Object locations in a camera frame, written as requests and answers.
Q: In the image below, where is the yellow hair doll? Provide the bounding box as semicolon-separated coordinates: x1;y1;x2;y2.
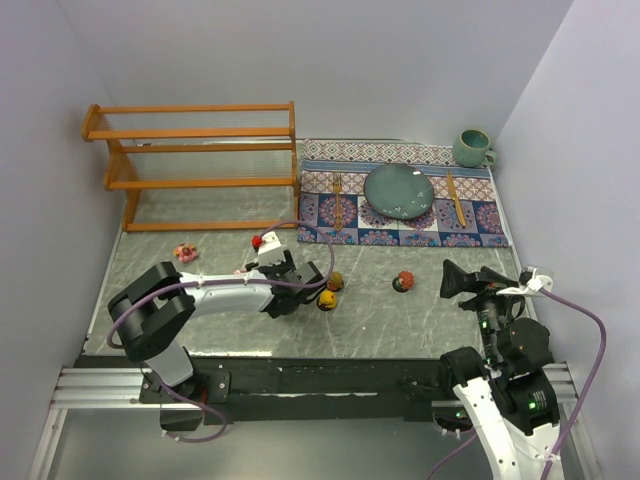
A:
316;290;337;311

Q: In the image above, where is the blonde hair pink doll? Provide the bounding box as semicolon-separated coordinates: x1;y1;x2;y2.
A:
327;271;344;292

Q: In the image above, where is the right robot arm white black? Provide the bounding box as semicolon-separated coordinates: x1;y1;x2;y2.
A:
440;260;560;479

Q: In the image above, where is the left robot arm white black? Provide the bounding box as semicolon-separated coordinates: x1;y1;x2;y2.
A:
108;250;327;387

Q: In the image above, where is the orange wooden two-tier shelf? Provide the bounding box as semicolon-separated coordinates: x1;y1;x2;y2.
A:
81;101;300;233

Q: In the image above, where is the red hair doll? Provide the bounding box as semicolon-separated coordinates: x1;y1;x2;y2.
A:
392;271;415;293

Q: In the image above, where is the patterned blue pink placemat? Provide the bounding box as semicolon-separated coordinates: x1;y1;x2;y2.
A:
298;139;511;248

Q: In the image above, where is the golden knife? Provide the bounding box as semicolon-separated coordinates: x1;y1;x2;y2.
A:
446;171;467;228

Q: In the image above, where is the teal ceramic plate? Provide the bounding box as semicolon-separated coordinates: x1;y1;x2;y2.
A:
363;164;435;220

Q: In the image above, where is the pink bear flower toy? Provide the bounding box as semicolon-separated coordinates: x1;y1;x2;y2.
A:
173;243;199;264

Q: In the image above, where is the teal ceramic mug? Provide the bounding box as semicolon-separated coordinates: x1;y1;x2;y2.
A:
452;129;497;168

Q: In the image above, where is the golden fork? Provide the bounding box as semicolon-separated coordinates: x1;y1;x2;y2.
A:
332;172;343;231

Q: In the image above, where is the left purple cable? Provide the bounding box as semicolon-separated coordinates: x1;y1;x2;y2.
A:
107;220;336;350

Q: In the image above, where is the purple cable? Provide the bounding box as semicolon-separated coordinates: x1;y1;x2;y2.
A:
107;220;336;350
424;287;609;480

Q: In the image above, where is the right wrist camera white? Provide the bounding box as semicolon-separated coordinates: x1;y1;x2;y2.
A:
496;266;554;297

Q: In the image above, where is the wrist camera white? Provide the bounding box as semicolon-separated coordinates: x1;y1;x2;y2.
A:
251;231;286;267
496;266;554;297

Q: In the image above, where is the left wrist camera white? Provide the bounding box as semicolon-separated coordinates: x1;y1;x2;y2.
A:
251;231;286;267

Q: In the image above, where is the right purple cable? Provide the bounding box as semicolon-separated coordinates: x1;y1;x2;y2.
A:
424;287;609;480

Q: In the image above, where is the black mounting base rail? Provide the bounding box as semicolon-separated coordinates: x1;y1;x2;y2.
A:
75;355;454;433

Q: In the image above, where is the aluminium frame rail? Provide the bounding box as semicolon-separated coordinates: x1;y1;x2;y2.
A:
27;363;151;480

